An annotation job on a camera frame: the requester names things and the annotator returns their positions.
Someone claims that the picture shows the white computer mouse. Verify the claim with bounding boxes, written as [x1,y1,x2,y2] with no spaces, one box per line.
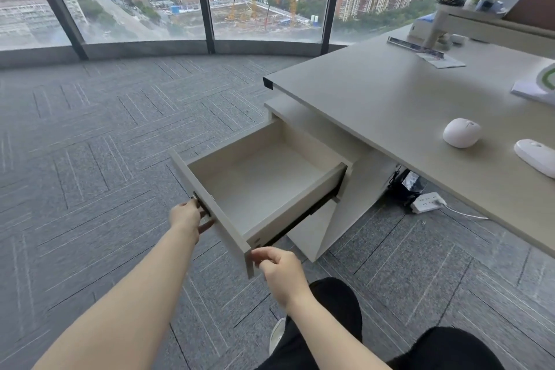
[514,138,555,180]

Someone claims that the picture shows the black bag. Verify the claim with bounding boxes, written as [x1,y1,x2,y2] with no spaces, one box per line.
[387,167,424,208]

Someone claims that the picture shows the white paper with green ring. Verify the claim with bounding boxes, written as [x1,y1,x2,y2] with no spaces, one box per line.
[510,62,555,106]

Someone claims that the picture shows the person's right forearm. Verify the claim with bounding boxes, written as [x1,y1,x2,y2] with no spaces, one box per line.
[277,289,393,370]

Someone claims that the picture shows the silver metal ruler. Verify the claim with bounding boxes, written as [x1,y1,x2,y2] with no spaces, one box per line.
[387,36,452,59]

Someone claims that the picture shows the white round device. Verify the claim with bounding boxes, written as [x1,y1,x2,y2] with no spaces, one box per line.
[443,118,483,149]

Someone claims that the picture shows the person's left forearm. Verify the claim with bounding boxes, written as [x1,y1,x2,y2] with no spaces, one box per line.
[31,231,199,370]

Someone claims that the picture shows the small blue item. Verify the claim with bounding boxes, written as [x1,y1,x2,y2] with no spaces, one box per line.
[474,0,506,16]

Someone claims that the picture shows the white monitor riser shelf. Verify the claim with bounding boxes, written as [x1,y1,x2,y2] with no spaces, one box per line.
[421,5,555,59]

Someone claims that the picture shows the white power strip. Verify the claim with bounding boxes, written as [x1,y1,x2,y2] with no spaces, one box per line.
[410,192,447,214]

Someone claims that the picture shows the black trousers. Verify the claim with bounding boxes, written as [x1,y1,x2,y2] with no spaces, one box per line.
[268,277,506,370]

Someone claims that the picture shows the white power cable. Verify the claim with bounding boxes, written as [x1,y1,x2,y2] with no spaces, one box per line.
[441,204,489,221]

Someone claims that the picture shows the white shoe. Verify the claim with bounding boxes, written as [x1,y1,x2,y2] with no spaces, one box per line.
[269,317,287,356]

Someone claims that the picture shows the person's left hand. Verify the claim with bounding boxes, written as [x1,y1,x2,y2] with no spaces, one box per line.
[169,198,216,245]

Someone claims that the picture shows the white and blue box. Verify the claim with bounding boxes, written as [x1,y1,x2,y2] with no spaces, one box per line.
[407,14,439,43]

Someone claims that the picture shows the beige drawer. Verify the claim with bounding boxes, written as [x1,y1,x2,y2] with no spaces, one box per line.
[169,117,348,280]

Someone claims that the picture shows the beige drawer cabinet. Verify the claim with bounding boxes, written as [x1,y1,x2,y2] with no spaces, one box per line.
[264,94,406,263]

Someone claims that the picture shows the person's right hand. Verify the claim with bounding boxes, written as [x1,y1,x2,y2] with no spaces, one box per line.
[251,246,311,310]

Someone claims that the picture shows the white paper card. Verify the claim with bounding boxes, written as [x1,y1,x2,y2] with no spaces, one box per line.
[415,52,467,69]

